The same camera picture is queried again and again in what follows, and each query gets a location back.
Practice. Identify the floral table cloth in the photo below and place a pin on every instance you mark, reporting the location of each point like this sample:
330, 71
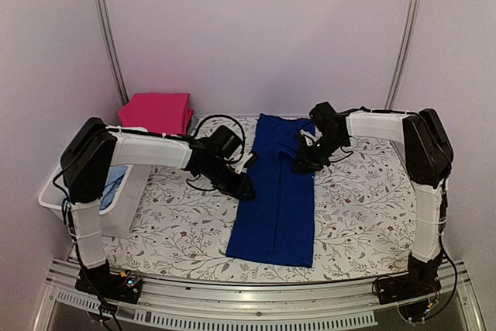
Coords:
364, 224

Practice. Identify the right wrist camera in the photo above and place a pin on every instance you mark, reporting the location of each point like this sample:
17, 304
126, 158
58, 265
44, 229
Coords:
306, 139

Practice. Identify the right aluminium frame post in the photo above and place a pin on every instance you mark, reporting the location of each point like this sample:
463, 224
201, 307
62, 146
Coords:
401, 60

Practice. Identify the left aluminium frame post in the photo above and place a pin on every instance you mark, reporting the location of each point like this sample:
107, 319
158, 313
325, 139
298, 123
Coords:
111, 50

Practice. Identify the white plastic laundry bin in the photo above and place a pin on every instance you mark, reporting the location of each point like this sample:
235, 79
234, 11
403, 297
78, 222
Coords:
117, 219

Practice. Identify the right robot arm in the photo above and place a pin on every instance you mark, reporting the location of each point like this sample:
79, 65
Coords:
426, 152

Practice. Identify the folded grey garment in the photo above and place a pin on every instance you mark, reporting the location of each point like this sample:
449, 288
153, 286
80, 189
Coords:
192, 125

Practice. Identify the folded pink garment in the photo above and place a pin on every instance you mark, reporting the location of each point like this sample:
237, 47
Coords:
168, 113

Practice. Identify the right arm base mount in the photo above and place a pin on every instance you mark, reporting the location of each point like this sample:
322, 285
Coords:
415, 283

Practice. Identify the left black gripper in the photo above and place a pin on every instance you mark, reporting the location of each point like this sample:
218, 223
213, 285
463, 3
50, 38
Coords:
240, 190

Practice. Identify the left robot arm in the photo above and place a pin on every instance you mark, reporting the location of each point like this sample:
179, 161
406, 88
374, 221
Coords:
96, 147

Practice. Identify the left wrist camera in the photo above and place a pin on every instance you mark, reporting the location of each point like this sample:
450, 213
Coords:
246, 162

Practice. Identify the aluminium front rail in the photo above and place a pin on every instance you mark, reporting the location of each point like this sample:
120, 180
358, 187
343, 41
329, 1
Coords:
184, 304

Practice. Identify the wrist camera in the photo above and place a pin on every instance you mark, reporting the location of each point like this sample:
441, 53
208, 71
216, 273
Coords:
306, 139
246, 162

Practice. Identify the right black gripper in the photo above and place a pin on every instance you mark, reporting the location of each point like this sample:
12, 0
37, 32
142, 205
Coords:
309, 163

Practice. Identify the light blue garment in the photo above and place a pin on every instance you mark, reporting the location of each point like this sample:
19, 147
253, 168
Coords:
113, 181

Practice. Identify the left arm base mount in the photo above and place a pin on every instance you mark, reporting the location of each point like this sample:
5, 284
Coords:
105, 284

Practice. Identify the aluminium frame post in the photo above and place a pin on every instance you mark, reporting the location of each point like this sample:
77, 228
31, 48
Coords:
111, 50
401, 60

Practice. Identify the blue t-shirt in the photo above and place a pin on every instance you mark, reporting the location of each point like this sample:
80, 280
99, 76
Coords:
278, 225

